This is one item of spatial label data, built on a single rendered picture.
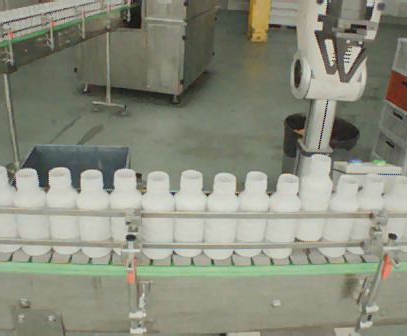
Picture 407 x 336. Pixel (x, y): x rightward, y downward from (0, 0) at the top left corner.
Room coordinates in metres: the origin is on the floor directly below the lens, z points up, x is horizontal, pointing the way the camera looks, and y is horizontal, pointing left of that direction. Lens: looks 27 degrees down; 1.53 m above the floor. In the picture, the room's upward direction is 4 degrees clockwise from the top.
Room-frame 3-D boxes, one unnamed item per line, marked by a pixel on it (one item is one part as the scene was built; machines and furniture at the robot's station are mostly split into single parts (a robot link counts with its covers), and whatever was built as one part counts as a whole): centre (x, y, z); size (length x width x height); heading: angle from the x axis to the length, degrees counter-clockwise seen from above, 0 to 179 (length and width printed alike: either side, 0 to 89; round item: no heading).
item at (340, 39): (0.67, -0.22, 1.40); 0.07 x 0.07 x 0.09; 6
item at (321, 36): (0.71, -0.22, 1.40); 0.07 x 0.07 x 0.09; 6
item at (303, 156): (1.35, -0.39, 0.74); 0.11 x 0.11 x 0.40; 6
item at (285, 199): (0.67, -0.16, 1.08); 0.06 x 0.06 x 0.17
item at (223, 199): (0.66, -0.05, 1.08); 0.06 x 0.06 x 0.17
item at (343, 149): (2.32, -0.70, 0.32); 0.45 x 0.45 x 0.64
